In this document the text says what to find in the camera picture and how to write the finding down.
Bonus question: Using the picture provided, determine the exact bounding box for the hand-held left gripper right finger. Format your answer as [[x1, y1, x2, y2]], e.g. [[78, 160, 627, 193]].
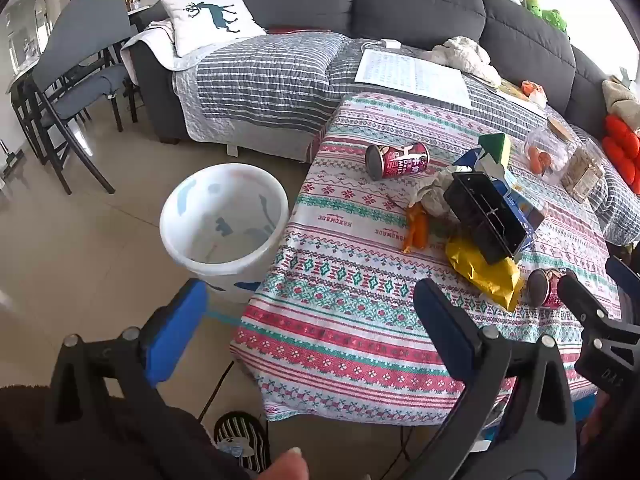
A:
[[400, 279, 579, 480]]

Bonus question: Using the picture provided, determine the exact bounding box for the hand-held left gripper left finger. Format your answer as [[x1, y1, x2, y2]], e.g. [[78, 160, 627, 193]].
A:
[[50, 279, 209, 412]]

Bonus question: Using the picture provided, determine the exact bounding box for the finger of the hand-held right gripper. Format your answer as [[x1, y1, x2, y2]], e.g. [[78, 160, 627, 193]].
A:
[[556, 268, 640, 397], [605, 255, 640, 292]]

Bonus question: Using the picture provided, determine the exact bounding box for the red drink can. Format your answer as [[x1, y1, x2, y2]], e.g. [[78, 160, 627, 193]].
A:
[[529, 267, 576, 309], [365, 141, 430, 181]]

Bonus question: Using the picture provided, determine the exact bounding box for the white plastic bucket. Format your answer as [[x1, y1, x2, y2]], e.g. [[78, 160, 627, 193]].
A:
[[160, 162, 290, 305]]

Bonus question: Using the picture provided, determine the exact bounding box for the blue paper carton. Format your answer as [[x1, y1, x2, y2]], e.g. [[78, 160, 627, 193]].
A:
[[452, 150, 546, 256]]

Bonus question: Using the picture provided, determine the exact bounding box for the person's left hand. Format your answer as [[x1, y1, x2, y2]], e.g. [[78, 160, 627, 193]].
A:
[[266, 447, 309, 480]]

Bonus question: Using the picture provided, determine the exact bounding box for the yellow crumpled bag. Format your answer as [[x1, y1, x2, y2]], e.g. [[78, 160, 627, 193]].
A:
[[445, 237, 525, 312]]

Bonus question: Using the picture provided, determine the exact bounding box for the patterned red green tablecloth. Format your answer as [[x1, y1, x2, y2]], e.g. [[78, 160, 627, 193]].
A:
[[230, 92, 623, 423]]

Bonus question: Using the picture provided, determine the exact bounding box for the orange plastic wrapper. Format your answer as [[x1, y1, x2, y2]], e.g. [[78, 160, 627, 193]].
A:
[[402, 202, 430, 253]]

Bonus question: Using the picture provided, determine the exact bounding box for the clear jar with snacks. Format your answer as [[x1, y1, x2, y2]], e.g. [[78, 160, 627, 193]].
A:
[[560, 146, 605, 203]]

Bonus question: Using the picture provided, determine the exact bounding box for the black plastic tray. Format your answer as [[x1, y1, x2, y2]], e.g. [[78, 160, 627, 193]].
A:
[[444, 172, 533, 265]]

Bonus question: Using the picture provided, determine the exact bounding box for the orange cushion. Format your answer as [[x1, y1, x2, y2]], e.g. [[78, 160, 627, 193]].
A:
[[602, 114, 640, 196]]

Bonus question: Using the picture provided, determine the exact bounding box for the striped black slipper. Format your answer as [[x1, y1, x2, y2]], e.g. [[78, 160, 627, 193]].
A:
[[213, 411, 271, 474]]

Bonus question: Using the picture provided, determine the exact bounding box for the crumpled beige paper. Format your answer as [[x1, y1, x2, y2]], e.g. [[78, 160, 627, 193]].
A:
[[417, 167, 463, 218]]

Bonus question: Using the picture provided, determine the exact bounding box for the clear plastic jar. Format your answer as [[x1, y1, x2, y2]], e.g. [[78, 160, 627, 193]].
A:
[[525, 117, 574, 183]]

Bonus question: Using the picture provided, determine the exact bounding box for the beige towel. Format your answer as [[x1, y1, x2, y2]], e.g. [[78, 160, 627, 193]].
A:
[[601, 79, 640, 121]]

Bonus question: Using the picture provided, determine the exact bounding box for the green yellow sponge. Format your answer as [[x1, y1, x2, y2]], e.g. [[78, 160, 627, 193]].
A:
[[477, 133, 512, 166]]

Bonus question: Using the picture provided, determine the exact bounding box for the orange and white toy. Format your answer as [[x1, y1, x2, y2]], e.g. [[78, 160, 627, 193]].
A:
[[520, 80, 548, 108]]

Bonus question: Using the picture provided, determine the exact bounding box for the printed white paper sheet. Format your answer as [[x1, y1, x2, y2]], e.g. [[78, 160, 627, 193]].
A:
[[355, 49, 473, 110]]

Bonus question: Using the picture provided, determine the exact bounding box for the grey sofa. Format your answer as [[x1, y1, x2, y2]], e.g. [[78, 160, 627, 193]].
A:
[[172, 32, 640, 246], [132, 0, 640, 146]]

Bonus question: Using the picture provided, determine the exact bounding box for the green plush toy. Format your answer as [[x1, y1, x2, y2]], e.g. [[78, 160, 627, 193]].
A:
[[520, 0, 568, 33]]

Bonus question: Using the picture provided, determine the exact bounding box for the white throw blanket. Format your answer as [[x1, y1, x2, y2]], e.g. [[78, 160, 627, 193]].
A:
[[121, 19, 201, 71]]

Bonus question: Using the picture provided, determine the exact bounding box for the grey padded chair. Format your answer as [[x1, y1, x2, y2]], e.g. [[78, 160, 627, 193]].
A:
[[31, 0, 140, 197]]

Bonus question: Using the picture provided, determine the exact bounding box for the white deer print pillow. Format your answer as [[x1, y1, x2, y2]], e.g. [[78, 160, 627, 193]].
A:
[[160, 0, 267, 58]]

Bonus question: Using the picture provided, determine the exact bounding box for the black floor cable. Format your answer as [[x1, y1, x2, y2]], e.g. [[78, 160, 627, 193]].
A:
[[197, 360, 236, 422]]

